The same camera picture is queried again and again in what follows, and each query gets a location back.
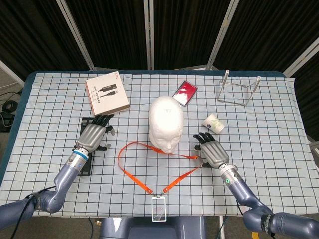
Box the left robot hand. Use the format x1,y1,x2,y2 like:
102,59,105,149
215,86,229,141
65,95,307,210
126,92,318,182
74,114,116,153

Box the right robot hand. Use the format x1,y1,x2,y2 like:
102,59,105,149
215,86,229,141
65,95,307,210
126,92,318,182
193,132,230,170

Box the orange lanyard with badge holder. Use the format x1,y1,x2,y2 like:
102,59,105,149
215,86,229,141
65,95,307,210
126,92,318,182
118,141,202,222

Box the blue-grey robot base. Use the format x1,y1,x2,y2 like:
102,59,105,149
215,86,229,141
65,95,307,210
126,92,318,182
99,216,207,239

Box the white foam mannequin head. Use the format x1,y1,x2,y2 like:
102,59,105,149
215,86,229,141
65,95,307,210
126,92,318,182
149,96,185,154

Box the flower print paper cup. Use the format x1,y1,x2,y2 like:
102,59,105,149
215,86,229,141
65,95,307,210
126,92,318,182
201,113,225,134

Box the black folding stand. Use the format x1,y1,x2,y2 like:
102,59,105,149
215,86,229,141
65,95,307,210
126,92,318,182
76,117,97,177

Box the checked tablecloth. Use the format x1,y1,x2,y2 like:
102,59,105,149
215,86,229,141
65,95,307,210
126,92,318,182
0,71,319,219

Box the red and white phone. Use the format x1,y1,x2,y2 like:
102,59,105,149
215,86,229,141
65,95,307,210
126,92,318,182
171,80,199,108

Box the white table leg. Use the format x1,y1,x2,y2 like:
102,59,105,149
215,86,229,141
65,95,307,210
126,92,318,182
218,216,226,239

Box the black power adapter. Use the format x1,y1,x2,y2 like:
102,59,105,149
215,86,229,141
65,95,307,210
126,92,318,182
0,112,13,133

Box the black folding screen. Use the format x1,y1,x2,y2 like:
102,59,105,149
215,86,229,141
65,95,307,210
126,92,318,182
0,0,319,78

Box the white cable product box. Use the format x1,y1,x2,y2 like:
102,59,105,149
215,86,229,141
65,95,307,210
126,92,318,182
85,71,131,119

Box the metal wire stand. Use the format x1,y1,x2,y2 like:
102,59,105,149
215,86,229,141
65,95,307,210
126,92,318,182
216,69,262,107

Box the black coiled cable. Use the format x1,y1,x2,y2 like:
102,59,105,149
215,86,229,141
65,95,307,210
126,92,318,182
1,100,17,112

